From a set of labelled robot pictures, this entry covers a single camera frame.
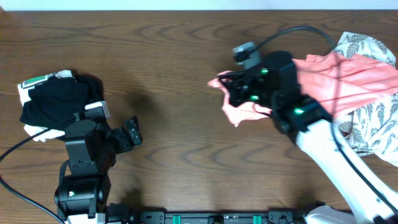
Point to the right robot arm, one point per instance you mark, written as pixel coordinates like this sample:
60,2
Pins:
311,128

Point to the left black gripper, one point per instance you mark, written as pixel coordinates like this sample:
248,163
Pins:
133,131

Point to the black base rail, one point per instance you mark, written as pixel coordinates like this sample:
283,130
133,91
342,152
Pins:
217,217

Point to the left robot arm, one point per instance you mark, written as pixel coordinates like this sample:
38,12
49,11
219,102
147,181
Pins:
84,184

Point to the white fern print cloth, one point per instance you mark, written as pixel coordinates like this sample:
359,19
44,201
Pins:
371,129

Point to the white garment with green print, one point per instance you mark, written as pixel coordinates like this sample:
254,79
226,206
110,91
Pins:
23,89

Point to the black folded garment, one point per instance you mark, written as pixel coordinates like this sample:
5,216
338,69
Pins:
59,99

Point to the pink t-shirt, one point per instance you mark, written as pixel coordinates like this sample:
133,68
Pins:
342,85

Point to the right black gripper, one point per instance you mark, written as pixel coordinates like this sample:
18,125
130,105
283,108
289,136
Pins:
237,78

